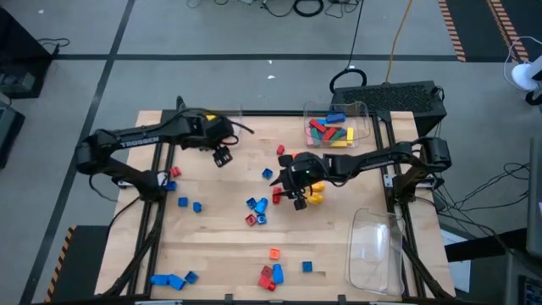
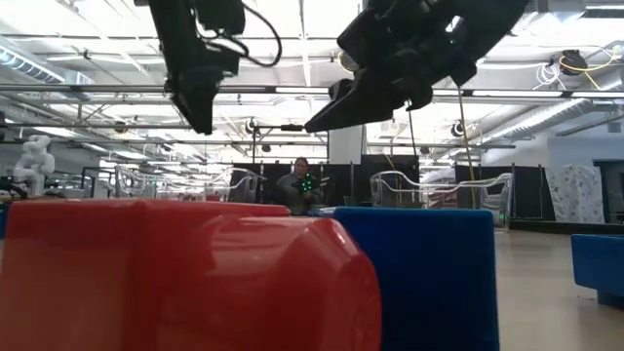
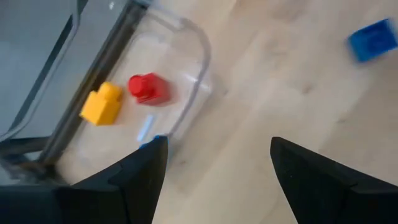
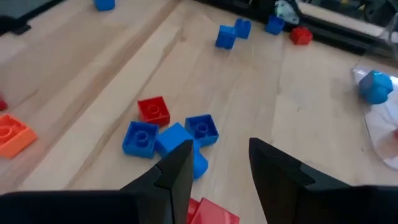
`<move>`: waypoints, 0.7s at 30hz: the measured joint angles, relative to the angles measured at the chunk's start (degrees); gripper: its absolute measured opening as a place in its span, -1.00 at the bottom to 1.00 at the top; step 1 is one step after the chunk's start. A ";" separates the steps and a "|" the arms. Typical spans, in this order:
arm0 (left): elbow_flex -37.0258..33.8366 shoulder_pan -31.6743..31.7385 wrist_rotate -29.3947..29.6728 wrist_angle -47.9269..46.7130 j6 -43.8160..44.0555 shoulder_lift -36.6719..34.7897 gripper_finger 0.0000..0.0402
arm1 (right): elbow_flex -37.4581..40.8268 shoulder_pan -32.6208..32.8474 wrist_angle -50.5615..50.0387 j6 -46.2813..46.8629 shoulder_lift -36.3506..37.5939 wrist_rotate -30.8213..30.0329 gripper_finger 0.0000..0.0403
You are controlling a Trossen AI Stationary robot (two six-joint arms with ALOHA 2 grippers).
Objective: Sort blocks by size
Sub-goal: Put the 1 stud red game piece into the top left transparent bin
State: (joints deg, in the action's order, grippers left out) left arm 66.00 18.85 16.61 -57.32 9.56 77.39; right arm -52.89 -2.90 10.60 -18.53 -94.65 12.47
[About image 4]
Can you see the blue block with round knob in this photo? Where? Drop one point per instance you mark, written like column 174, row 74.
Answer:
column 376, row 87
column 172, row 138

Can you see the orange small square block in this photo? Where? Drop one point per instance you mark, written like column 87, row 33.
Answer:
column 15, row 137

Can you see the dark red small square block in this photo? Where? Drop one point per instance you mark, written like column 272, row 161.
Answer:
column 2, row 104

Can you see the black table frame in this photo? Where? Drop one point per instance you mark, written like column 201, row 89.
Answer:
column 335, row 39

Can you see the red block with round knob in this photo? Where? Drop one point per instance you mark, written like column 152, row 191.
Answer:
column 214, row 214

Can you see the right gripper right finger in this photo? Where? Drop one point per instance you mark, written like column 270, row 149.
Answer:
column 311, row 199

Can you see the clear plastic bin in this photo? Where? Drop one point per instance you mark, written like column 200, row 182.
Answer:
column 382, row 130

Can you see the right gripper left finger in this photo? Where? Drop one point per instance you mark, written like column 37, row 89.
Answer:
column 93, row 208

